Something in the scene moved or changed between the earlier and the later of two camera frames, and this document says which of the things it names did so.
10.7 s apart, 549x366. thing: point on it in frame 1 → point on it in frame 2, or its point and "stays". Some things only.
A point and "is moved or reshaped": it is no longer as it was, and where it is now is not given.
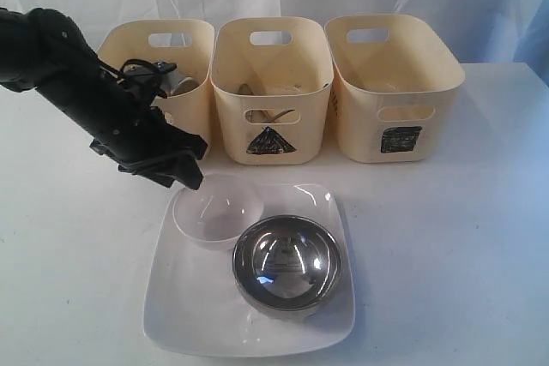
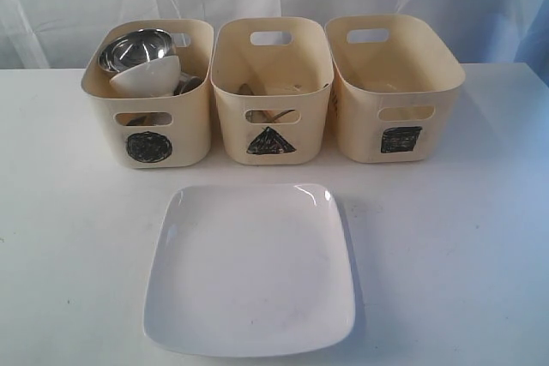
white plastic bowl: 214,214 is moved or reshaped
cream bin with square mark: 392,87 stays
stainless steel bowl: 286,267 → 135,47
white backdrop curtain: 494,9 stays
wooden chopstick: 277,117 → 268,116
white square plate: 193,306 stays
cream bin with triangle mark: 272,79 stays
